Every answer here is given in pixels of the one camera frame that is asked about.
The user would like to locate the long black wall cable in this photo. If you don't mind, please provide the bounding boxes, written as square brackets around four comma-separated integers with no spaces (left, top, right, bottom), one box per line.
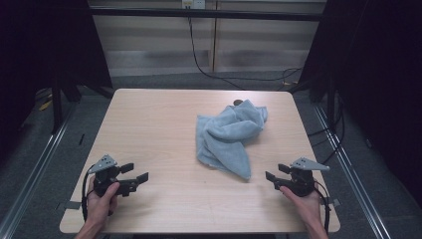
[186,5,303,92]

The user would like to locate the black floor cables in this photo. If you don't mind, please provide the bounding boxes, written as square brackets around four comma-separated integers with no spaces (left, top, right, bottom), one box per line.
[307,94,346,166]

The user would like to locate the light blue towel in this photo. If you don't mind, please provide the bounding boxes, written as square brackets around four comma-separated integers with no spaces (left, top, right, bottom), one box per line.
[195,99,269,181]

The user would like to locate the black curtain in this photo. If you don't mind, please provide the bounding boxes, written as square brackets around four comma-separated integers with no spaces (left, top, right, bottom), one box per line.
[0,0,114,162]
[292,0,422,208]

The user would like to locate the hand-held gripper black cable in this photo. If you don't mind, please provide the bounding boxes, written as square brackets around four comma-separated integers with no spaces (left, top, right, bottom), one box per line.
[81,164,97,222]
[313,178,332,234]

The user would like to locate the yellow object on floor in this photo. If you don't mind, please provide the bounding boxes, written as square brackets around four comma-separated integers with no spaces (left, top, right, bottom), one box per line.
[38,99,54,112]

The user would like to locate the person's right hand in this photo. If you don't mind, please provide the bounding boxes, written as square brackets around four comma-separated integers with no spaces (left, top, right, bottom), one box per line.
[279,185,322,229]

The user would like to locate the black horizontal bar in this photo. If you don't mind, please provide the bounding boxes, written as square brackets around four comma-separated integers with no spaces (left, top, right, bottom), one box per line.
[89,7,325,23]

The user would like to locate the person's left hand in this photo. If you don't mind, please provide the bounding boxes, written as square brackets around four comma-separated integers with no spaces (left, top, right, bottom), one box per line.
[86,180,120,227]

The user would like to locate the metal floor rail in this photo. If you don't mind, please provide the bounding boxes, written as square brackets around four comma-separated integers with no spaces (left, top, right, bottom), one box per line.
[0,108,77,239]
[313,103,394,239]

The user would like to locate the black stand leg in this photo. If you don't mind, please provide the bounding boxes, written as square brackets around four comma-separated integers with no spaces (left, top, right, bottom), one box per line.
[50,84,65,134]

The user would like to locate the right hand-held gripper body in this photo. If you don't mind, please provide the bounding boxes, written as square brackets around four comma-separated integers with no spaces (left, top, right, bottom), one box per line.
[275,156,331,197]

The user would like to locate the left hand-held gripper black cable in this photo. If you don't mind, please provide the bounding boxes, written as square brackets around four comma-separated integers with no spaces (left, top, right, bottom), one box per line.
[81,164,97,222]

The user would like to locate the right hand-held gripper black cable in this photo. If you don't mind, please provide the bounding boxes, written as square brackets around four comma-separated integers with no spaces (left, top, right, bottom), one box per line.
[313,178,332,234]

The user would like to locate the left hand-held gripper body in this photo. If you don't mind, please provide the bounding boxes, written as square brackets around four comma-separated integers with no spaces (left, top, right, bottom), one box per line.
[88,153,138,197]

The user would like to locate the white wall outlet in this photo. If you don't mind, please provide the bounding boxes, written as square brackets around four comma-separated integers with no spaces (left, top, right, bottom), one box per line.
[181,0,207,10]

